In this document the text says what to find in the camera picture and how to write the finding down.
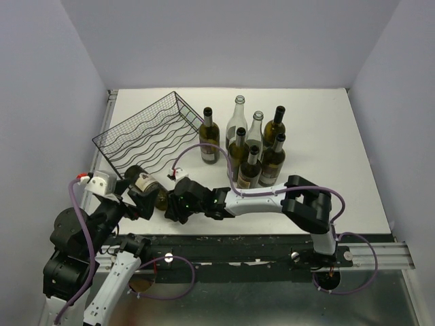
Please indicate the short clear glass bottle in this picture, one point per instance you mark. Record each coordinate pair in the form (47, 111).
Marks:
(254, 134)

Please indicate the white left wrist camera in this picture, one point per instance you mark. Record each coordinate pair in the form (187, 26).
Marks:
(100, 182)

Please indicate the tall clear glass bottle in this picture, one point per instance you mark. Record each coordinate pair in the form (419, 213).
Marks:
(237, 120)

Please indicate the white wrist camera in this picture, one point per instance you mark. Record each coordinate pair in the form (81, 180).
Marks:
(100, 182)
(176, 174)

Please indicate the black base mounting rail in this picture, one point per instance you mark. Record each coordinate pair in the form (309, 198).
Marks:
(233, 258)

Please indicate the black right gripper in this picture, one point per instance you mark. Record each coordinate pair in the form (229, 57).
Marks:
(173, 212)

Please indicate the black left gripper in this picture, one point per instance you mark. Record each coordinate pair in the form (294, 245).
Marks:
(145, 203)

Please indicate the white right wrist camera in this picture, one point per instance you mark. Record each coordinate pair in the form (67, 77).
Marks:
(176, 174)

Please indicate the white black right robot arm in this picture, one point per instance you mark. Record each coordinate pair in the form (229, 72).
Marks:
(307, 205)

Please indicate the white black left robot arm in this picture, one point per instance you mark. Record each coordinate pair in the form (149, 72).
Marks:
(77, 238)

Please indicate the black wire wine rack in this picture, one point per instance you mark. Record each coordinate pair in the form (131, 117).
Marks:
(152, 137)

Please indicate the green bottle brown label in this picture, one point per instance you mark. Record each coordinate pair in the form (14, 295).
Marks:
(249, 171)

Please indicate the green bottle white label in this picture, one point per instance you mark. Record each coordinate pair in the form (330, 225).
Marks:
(143, 182)

